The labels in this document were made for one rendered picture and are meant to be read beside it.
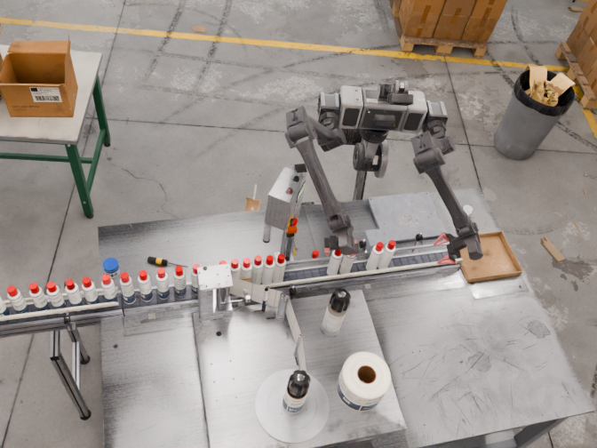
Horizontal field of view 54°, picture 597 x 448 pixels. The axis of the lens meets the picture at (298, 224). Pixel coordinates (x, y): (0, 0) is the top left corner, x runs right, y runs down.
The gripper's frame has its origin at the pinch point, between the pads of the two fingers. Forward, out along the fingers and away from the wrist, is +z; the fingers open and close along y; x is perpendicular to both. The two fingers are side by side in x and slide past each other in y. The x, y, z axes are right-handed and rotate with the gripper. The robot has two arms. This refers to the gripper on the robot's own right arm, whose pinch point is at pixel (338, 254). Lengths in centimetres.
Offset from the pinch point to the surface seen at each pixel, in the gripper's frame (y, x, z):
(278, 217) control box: -27.0, 6.6, -15.4
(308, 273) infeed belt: -8.5, 10.5, 32.9
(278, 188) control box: -27.9, 12.6, -26.8
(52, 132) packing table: -150, 103, 42
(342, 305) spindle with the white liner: 1.1, -21.6, 5.0
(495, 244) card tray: 93, 37, 39
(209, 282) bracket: -54, -13, 6
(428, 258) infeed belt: 53, 23, 34
